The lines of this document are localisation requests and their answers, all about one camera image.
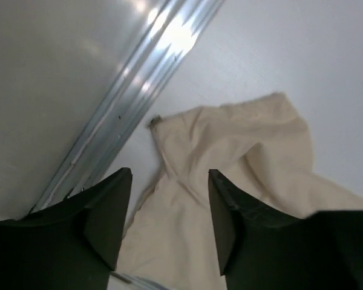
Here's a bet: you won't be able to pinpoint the aluminium left rail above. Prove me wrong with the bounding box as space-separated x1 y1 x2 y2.
30 1 222 212

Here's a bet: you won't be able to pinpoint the aluminium rail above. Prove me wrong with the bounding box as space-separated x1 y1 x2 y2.
110 272 168 290
30 1 222 212

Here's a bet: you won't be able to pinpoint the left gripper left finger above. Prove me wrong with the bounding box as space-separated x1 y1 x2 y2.
0 167 132 289

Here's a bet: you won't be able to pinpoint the aluminium front rail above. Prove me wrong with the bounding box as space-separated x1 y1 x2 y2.
110 272 168 290

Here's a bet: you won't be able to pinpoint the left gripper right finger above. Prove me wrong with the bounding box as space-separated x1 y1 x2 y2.
208 170 363 289

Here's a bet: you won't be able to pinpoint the beige trousers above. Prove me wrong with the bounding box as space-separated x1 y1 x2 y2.
117 93 363 289

